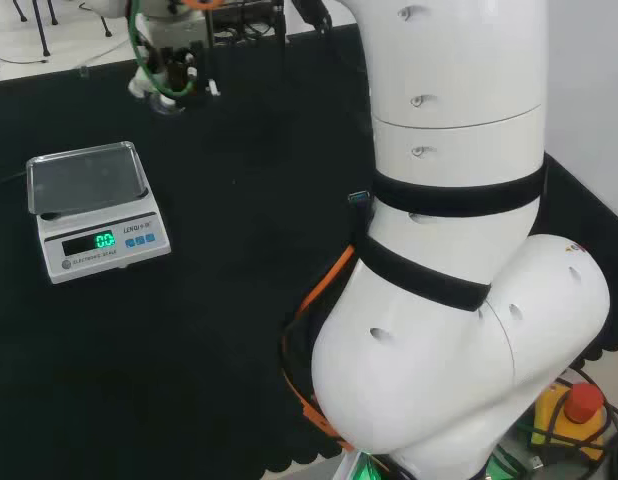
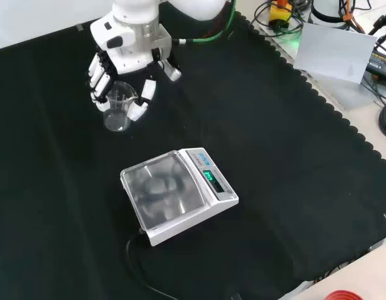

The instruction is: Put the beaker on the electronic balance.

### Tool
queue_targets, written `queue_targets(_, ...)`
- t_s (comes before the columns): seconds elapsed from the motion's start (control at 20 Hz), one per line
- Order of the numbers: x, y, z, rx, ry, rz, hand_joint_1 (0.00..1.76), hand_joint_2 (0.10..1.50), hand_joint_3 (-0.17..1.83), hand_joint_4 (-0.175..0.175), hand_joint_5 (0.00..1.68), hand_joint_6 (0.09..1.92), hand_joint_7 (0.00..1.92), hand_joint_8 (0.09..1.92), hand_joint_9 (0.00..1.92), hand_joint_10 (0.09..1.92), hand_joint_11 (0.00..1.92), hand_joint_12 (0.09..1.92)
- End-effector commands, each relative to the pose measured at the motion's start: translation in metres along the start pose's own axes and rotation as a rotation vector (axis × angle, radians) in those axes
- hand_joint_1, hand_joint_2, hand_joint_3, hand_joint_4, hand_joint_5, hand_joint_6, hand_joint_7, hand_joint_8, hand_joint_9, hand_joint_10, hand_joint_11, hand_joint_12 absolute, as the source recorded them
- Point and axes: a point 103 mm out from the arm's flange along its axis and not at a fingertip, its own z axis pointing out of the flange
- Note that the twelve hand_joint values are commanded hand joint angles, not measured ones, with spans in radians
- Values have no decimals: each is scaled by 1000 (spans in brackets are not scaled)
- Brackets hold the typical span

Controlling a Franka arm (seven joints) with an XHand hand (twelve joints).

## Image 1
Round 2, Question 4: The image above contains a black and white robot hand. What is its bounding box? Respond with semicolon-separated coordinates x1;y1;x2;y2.
127;41;223;109

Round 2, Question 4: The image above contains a small clear glass beaker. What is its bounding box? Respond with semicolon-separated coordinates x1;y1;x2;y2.
149;93;186;117

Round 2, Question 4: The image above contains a white electronic balance steel pan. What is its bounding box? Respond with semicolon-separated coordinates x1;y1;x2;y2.
26;141;172;286

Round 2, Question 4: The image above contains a black tripod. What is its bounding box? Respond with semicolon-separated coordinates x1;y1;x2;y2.
78;0;113;39
14;0;59;59

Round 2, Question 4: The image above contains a black bench cloth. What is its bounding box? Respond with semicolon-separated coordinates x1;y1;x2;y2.
0;21;618;472

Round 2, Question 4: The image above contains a yellow stop button red cap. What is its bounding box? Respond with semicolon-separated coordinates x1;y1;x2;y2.
530;381;611;462

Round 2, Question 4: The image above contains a green cable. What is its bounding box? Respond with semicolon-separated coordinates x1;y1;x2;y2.
128;8;198;99

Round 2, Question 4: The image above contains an orange cable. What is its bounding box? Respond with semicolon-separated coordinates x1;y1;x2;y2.
281;244;361;452

